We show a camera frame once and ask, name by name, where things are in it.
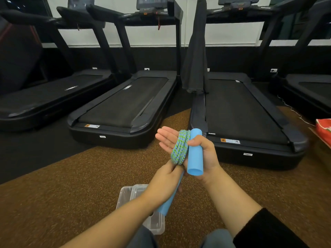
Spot green jump rope blue handles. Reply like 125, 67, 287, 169
156, 128, 204, 217

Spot clear plastic storage box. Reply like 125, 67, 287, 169
116, 186, 166, 235

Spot person's left forearm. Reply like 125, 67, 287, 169
61, 192, 166, 248

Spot person's left hand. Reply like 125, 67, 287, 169
143, 159, 185, 205

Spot dark grey hanging cloth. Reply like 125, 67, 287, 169
181, 0, 209, 94

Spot white floor cable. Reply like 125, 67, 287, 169
277, 95, 315, 126

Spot black machine with red stripe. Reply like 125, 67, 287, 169
0, 12, 50, 96

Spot person's right leg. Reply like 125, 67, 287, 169
200, 228, 237, 248

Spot clear lid with black handle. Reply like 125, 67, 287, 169
129, 184, 165, 230

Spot person's right hand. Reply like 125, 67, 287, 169
155, 126, 221, 183

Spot black treadmill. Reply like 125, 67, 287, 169
67, 0, 183, 149
270, 0, 331, 119
0, 0, 119, 132
189, 0, 320, 171

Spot red bag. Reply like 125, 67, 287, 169
315, 118, 331, 149

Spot person's left leg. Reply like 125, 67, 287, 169
127, 226, 158, 248

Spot person's leg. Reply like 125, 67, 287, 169
200, 228, 237, 248
127, 226, 158, 248

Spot person's right forearm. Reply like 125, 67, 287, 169
204, 167, 310, 248

